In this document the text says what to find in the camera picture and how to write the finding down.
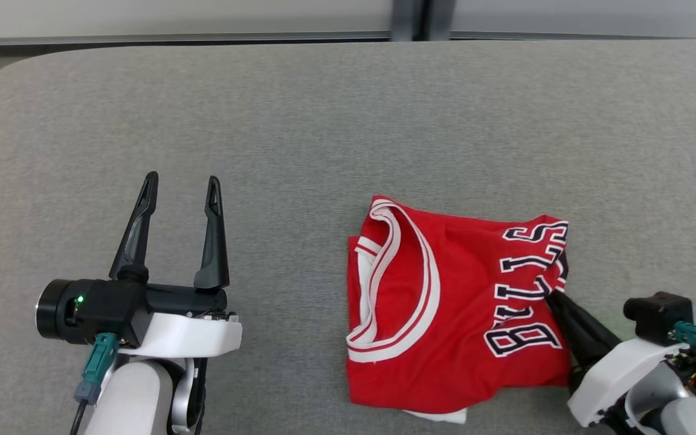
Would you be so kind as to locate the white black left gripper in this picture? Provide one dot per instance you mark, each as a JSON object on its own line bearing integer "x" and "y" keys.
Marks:
{"x": 191, "y": 335}

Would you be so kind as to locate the grey door post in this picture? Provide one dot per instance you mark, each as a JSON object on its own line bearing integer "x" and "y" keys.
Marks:
{"x": 406, "y": 18}
{"x": 441, "y": 18}

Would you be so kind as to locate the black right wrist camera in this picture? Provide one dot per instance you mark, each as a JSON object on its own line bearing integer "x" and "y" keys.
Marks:
{"x": 659, "y": 314}

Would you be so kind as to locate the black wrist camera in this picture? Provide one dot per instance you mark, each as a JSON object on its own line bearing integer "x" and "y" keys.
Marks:
{"x": 106, "y": 311}
{"x": 659, "y": 314}

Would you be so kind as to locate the red jersey with black lettering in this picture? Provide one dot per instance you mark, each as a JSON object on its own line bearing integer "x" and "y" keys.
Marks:
{"x": 463, "y": 314}

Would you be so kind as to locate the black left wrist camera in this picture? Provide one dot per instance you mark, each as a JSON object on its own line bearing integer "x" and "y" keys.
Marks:
{"x": 106, "y": 311}

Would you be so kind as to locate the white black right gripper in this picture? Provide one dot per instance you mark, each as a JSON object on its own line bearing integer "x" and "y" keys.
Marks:
{"x": 617, "y": 374}

